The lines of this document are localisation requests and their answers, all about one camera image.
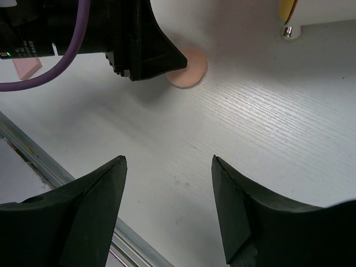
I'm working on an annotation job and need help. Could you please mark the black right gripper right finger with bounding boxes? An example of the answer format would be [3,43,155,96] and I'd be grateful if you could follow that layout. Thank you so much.
[211,156,355,266]

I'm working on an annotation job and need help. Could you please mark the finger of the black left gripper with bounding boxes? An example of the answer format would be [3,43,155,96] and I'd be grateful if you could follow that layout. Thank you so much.
[105,1,187,81]

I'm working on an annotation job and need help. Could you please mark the pink square makeup sponge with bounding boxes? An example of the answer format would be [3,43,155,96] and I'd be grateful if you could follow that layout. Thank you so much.
[12,58,42,81]

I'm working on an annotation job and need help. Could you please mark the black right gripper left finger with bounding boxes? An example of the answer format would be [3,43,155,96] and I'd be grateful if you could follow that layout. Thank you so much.
[1,156,127,266]

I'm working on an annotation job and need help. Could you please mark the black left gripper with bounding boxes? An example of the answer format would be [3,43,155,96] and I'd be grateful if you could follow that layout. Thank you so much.
[1,1,112,60]

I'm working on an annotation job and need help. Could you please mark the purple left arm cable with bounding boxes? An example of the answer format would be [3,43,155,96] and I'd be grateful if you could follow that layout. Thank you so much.
[0,0,94,92]

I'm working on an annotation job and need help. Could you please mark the aluminium table front rail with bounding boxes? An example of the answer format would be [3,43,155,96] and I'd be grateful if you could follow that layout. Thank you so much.
[1,115,170,266]

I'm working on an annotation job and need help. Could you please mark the round cream drawer organizer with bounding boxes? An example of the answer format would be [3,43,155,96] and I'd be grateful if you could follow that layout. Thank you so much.
[281,0,355,41]

